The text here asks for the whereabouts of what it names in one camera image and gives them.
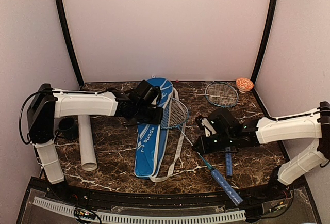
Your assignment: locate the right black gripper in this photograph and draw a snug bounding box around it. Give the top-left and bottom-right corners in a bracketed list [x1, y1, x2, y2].
[192, 131, 235, 155]

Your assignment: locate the blue racket bag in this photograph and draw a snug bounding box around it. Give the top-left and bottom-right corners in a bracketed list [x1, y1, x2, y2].
[134, 77, 184, 183]

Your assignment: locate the blue badminton racket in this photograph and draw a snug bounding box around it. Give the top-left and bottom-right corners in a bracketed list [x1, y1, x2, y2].
[205, 82, 239, 177]
[161, 98, 243, 206]

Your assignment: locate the white shuttlecock tube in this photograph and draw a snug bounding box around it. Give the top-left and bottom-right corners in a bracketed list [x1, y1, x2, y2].
[78, 115, 97, 171]

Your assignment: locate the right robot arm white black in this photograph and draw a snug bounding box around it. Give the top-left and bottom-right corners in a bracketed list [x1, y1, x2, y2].
[192, 101, 329, 200]

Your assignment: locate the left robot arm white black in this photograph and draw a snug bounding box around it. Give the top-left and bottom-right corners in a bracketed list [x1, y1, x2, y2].
[21, 80, 163, 201]

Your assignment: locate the orange patterned small bowl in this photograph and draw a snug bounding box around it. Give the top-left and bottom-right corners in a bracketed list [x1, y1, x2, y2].
[236, 77, 254, 93]

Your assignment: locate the black cup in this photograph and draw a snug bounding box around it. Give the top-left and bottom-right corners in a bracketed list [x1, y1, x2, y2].
[55, 117, 78, 141]

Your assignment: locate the small circuit board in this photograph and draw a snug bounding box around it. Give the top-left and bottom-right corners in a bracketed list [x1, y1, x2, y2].
[73, 207, 96, 220]

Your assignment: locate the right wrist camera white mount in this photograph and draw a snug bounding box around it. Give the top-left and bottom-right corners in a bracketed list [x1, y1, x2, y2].
[195, 115, 217, 137]

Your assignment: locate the black front table rail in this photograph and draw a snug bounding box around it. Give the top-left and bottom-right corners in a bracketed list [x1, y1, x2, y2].
[51, 182, 292, 213]

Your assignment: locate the white slotted cable duct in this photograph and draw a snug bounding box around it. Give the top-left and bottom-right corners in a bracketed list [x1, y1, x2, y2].
[32, 197, 246, 223]

